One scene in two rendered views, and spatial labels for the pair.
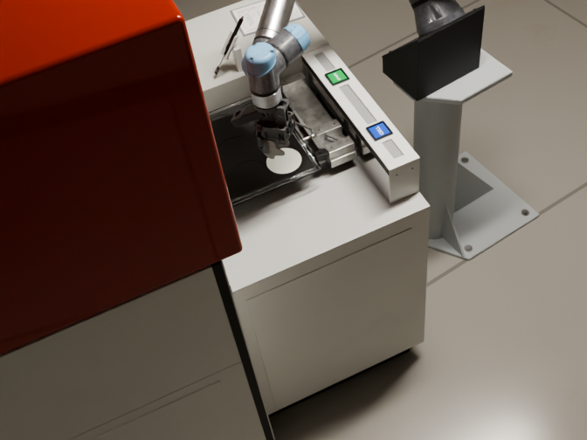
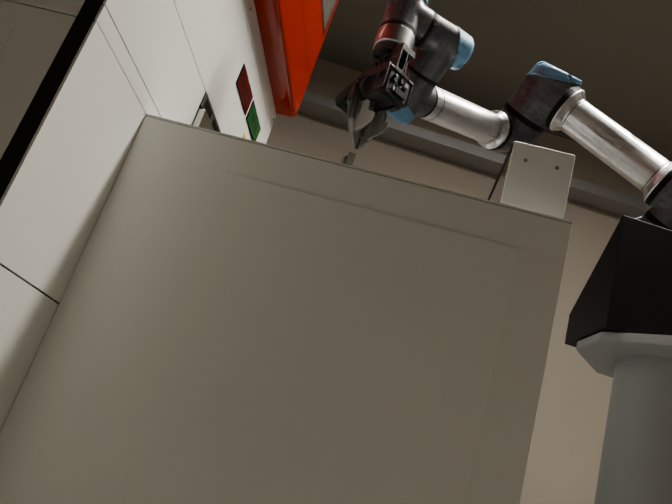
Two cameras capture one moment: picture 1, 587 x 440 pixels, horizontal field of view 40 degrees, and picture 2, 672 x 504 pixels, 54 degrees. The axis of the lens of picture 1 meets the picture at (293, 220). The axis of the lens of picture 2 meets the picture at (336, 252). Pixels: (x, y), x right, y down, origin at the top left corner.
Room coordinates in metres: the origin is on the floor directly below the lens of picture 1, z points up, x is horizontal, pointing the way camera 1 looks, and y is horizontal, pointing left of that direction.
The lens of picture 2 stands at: (0.53, -0.45, 0.39)
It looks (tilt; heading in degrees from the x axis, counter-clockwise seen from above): 19 degrees up; 25
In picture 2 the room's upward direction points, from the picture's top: 18 degrees clockwise
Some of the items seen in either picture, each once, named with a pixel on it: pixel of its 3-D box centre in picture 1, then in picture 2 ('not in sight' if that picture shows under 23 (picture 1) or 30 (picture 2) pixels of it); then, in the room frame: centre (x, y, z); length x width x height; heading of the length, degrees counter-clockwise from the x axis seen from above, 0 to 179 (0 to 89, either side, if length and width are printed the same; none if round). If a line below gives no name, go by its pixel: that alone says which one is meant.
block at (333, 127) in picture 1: (327, 130); not in sight; (1.66, -0.14, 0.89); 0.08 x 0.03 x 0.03; 107
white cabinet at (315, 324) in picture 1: (278, 223); (294, 475); (1.74, 0.05, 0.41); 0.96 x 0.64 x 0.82; 17
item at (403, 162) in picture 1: (357, 120); (498, 252); (1.68, -0.23, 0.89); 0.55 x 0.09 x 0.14; 17
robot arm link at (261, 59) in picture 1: (262, 68); (405, 15); (1.50, 0.01, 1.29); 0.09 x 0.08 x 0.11; 136
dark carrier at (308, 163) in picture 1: (235, 149); not in sight; (1.64, 0.13, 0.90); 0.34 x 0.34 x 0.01; 17
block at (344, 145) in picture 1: (339, 147); not in sight; (1.58, -0.16, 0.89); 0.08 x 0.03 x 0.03; 107
